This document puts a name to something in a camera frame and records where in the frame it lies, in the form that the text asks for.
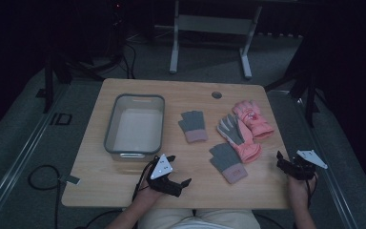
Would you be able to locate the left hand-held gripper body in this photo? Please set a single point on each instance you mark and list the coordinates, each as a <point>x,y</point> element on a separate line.
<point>162,168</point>

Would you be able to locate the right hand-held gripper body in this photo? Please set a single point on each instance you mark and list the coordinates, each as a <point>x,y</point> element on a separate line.
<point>300,170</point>

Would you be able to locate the pink ski glove grey palm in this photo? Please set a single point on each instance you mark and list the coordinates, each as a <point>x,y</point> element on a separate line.
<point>238,138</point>

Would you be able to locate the grey plastic bin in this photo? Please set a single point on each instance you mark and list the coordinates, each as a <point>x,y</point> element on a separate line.
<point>135,127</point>

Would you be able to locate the pink ski glove with print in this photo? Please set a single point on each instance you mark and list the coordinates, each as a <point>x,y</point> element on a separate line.
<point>252,117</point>

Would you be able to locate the person's right hand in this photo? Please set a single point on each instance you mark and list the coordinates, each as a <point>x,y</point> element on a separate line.
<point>298,191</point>

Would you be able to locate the person's left hand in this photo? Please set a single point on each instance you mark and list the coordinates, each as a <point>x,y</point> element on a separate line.
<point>147,195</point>

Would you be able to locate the person's beige pants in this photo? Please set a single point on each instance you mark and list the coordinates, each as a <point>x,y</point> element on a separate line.
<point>200,219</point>

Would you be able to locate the black tripod stand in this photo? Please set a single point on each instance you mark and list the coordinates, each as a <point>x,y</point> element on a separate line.
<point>49,82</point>
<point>309,86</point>

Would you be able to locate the small grey tag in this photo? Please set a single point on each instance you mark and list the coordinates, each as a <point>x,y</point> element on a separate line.
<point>71,180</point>

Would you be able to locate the dark equipment stand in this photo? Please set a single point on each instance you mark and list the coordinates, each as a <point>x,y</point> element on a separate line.
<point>118,31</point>

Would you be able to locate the metal floor rail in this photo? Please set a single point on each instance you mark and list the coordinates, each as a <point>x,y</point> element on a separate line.
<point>327,178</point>
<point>19,159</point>

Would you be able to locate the white desk frame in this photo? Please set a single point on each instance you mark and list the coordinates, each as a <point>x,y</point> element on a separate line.
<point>214,24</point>

